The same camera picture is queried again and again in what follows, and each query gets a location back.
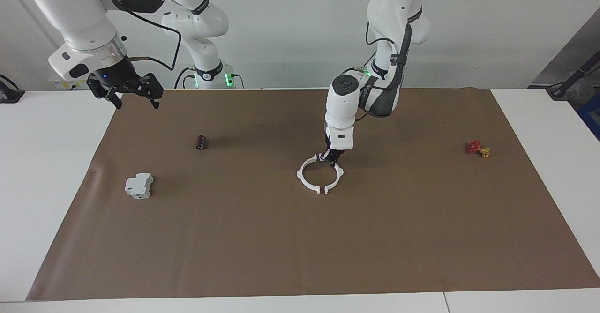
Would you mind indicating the black tripod pole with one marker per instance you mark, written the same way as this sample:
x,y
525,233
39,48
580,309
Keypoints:
x,y
572,76

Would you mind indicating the white circuit breaker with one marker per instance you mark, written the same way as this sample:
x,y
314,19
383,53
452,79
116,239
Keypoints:
x,y
138,185

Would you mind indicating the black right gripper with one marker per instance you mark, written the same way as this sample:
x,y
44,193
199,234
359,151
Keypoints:
x,y
122,81

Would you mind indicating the black cylindrical capacitor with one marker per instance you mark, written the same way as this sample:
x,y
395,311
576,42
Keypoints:
x,y
201,142

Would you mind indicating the red handwheel yellow valve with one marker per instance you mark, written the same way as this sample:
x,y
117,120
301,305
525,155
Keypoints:
x,y
474,147

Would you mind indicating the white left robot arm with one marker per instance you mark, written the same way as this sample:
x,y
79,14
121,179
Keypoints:
x,y
393,3

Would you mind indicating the blue crate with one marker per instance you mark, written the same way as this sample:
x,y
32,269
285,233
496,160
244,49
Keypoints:
x,y
591,116

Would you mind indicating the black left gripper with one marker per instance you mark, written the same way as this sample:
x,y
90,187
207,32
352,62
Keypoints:
x,y
335,143

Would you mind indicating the black clamp base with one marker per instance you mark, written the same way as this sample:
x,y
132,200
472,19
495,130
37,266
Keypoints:
x,y
10,95

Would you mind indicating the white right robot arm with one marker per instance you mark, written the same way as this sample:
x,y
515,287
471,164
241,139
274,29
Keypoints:
x,y
79,13

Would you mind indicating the brown paper mat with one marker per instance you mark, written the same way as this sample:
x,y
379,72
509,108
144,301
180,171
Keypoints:
x,y
300,247

